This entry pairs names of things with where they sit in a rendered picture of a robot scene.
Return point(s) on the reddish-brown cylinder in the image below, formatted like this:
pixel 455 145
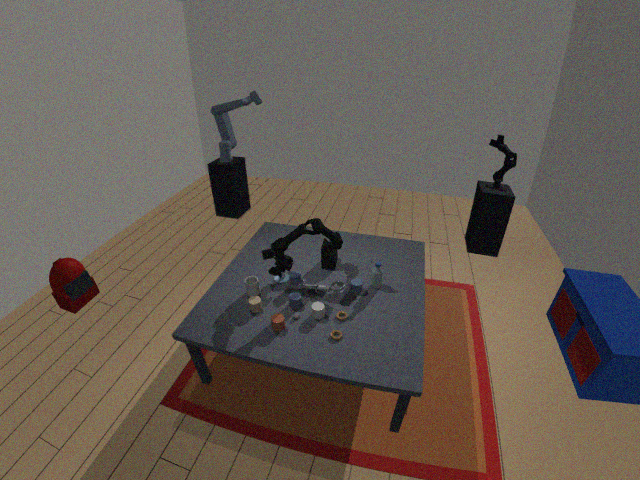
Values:
pixel 278 322

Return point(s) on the tan cylinder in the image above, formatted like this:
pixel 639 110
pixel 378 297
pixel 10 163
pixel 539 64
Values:
pixel 255 304

